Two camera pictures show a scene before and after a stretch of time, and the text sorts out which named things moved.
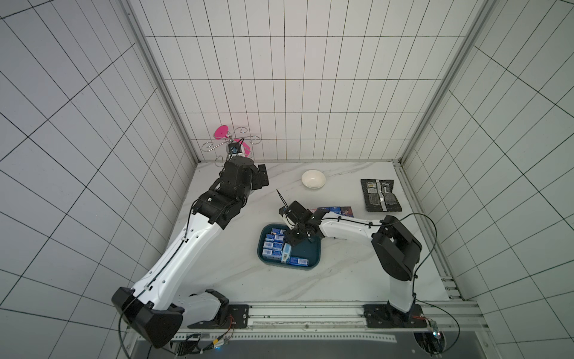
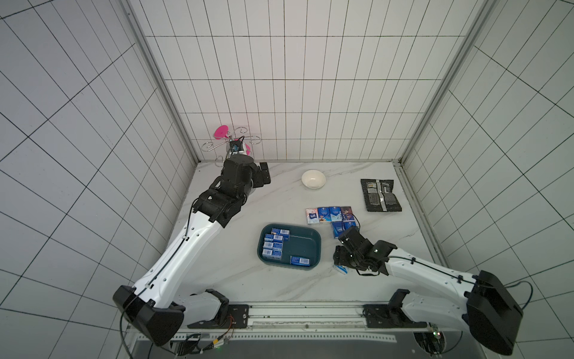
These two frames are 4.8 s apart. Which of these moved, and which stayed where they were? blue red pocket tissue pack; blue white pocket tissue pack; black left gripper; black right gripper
Moved: black right gripper
Stayed: blue white pocket tissue pack; black left gripper; blue red pocket tissue pack
